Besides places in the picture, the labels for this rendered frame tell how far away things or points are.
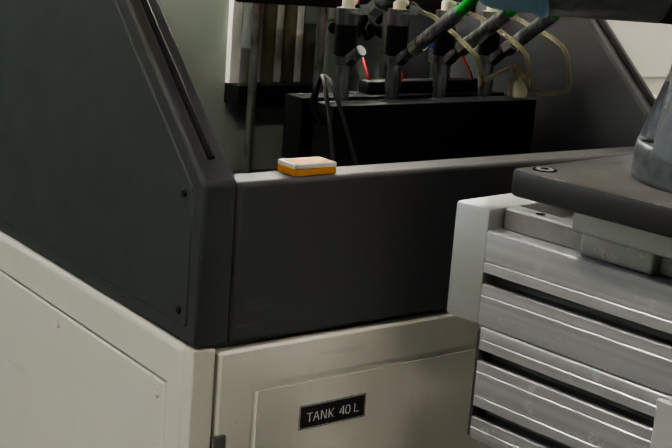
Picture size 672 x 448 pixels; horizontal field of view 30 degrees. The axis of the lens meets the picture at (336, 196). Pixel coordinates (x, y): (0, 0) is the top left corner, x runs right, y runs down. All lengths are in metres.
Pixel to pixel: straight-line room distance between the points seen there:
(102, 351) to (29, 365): 0.20
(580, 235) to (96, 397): 0.66
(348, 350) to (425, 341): 0.10
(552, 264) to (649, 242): 0.08
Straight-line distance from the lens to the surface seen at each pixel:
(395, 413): 1.37
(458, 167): 1.33
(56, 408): 1.49
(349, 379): 1.31
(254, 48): 1.70
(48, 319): 1.48
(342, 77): 1.53
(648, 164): 0.85
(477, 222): 0.94
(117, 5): 1.28
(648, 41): 1.90
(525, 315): 0.92
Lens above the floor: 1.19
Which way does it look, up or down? 12 degrees down
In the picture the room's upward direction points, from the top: 4 degrees clockwise
